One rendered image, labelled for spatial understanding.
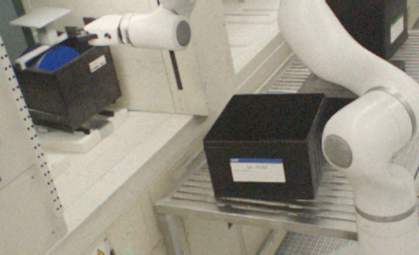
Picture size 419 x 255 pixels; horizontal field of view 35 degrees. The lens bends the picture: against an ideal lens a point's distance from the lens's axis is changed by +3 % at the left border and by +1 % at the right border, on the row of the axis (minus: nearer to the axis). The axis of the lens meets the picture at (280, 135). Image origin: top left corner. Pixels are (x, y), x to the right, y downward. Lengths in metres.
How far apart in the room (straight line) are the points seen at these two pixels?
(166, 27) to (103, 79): 0.39
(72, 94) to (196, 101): 0.34
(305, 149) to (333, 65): 0.43
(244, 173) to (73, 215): 0.42
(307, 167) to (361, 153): 0.51
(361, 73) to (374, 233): 0.31
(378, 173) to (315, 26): 0.29
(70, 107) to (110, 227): 0.36
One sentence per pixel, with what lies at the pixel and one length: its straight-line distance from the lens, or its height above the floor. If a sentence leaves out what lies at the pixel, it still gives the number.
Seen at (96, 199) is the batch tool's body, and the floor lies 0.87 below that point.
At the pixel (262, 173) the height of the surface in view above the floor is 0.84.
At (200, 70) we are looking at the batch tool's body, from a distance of 1.86.
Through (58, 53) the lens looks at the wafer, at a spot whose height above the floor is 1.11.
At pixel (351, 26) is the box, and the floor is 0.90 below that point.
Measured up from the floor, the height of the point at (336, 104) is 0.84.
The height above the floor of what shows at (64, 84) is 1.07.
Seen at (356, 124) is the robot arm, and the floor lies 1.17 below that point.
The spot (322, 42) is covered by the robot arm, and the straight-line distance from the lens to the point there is 1.17.
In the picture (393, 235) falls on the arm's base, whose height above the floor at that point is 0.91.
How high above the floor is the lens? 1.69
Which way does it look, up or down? 28 degrees down
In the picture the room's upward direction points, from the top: 9 degrees counter-clockwise
